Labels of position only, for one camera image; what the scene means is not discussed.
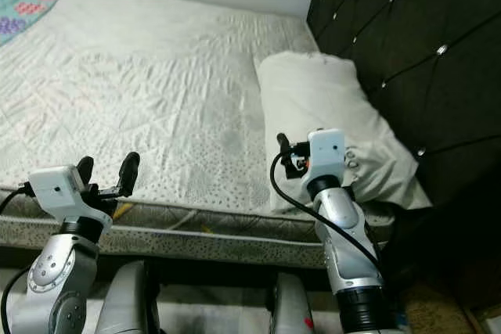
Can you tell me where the beige pillow with print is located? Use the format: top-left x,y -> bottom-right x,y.
254,51 -> 434,214

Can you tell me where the grey quilted mattress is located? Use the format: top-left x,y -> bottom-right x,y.
0,0 -> 400,272

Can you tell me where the grey robot left leg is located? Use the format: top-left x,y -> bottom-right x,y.
98,260 -> 161,334

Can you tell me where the grey robot leg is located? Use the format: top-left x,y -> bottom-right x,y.
98,260 -> 161,334
270,273 -> 318,334

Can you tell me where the grey robot right leg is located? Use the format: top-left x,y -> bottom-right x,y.
270,273 -> 318,334

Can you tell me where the black tufted headboard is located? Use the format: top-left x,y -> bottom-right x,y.
305,0 -> 501,210

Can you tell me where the teal blanket with colourful shapes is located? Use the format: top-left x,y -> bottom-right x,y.
0,0 -> 62,45

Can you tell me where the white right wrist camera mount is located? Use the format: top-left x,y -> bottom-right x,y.
305,128 -> 347,182

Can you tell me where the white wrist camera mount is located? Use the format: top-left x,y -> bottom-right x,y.
305,128 -> 347,182
28,165 -> 91,221

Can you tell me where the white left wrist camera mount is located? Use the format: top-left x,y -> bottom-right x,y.
28,165 -> 91,221

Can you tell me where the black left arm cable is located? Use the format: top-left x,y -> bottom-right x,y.
0,181 -> 40,334

